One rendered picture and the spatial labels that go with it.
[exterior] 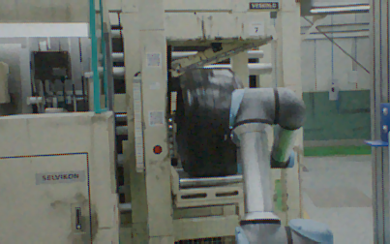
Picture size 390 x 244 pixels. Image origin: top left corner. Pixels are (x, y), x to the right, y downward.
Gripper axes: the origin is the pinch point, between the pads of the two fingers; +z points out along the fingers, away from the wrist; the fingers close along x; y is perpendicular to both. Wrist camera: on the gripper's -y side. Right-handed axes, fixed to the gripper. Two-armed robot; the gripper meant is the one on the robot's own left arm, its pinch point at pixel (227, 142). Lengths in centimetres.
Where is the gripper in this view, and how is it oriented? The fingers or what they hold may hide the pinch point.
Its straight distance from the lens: 198.2
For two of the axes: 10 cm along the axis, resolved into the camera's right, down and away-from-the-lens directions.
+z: -1.5, 0.8, 9.9
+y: -0.6, -10.0, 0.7
